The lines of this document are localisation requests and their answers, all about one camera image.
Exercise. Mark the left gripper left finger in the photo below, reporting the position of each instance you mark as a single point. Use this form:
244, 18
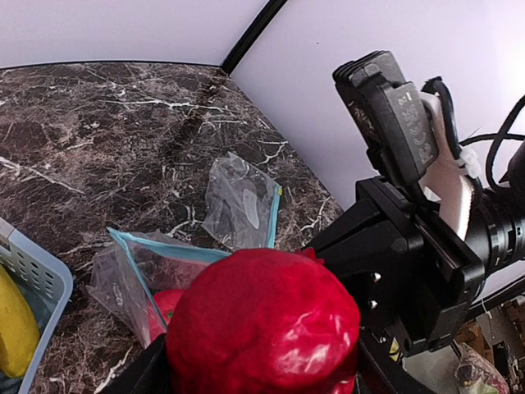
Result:
148, 374

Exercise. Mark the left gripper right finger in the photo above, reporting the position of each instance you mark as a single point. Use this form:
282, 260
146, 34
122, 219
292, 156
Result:
377, 372

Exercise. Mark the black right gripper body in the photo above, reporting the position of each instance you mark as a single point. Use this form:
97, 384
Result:
409, 273

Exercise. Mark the red apple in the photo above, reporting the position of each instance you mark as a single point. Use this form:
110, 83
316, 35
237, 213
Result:
166, 302
264, 321

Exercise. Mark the clear zip top bag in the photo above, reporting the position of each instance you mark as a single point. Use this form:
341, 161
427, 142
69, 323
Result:
135, 266

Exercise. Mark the yellow banana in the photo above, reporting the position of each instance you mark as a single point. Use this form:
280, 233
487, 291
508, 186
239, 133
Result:
19, 329

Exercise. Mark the blue plastic basket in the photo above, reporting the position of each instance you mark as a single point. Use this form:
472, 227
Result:
46, 284

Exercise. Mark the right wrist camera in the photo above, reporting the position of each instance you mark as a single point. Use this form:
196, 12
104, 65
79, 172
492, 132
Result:
411, 136

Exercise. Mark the right black frame post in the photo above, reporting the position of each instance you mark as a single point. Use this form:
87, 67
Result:
251, 35

